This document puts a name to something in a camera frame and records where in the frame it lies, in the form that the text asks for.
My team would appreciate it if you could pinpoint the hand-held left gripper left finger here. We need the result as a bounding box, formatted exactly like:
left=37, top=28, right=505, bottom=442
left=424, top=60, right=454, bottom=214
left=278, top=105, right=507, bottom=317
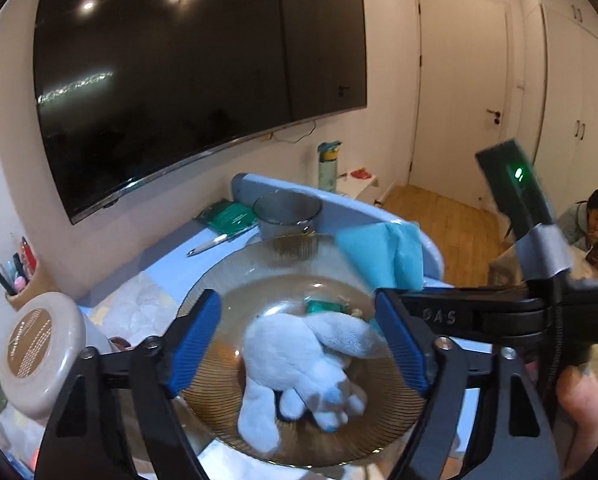
left=36, top=289, right=223, bottom=480

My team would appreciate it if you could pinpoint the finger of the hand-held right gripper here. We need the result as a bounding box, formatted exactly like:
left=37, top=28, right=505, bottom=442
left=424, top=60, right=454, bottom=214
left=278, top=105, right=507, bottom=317
left=395, top=287, right=480, bottom=341

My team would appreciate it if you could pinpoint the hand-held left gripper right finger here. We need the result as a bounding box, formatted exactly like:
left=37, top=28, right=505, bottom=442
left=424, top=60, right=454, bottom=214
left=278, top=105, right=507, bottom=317
left=375, top=288, right=562, bottom=480

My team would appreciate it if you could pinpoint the white plush toy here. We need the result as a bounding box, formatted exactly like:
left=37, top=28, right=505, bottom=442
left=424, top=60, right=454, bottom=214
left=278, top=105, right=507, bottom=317
left=237, top=311, right=386, bottom=453

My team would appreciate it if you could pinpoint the person's right hand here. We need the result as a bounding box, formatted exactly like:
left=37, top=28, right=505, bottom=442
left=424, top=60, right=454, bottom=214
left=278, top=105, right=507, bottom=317
left=556, top=367, right=598, bottom=478

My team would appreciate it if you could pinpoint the patterned quilted mat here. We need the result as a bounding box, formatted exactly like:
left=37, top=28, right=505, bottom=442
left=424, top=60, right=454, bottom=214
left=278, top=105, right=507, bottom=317
left=0, top=272, right=196, bottom=476

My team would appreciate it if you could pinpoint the teal cloth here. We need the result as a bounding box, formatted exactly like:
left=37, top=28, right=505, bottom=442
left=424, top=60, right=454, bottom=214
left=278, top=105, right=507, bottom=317
left=335, top=221, right=425, bottom=292

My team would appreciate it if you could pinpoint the small green packet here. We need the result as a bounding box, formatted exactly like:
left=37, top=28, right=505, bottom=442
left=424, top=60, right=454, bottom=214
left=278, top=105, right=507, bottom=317
left=304, top=297, right=366, bottom=319

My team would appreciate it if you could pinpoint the white pen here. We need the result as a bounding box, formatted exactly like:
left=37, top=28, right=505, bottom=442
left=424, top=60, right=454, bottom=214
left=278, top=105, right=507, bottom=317
left=186, top=232, right=230, bottom=258

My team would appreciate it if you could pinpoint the green flat packet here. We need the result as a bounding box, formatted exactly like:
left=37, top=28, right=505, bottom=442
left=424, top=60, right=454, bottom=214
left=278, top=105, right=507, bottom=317
left=194, top=200, right=259, bottom=235

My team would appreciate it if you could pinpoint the grey glass bowl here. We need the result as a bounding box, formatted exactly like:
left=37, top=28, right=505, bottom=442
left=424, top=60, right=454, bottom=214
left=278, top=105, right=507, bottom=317
left=251, top=191, right=324, bottom=242

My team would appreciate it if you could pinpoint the small white side table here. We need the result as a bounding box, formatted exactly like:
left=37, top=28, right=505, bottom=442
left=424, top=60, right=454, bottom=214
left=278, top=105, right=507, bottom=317
left=336, top=170, right=383, bottom=207

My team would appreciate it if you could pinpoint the green water bottle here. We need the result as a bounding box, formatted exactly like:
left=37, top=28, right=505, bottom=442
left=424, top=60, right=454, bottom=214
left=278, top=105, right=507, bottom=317
left=316, top=141, right=341, bottom=194

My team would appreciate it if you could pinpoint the bunch of coloured pens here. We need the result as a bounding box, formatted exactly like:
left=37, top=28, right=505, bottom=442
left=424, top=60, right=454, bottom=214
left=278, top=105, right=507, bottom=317
left=0, top=236, right=38, bottom=296

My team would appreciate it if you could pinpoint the white door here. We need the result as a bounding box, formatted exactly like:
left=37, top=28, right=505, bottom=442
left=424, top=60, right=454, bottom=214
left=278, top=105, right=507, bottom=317
left=408, top=0, right=513, bottom=209

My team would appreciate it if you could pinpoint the white wardrobe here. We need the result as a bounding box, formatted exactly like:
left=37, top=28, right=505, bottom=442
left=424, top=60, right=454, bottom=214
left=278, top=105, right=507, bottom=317
left=516, top=0, right=598, bottom=223

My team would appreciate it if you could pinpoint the wall-mounted black television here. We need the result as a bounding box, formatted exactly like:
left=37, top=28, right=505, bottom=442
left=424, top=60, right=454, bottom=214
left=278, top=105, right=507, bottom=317
left=33, top=0, right=369, bottom=226

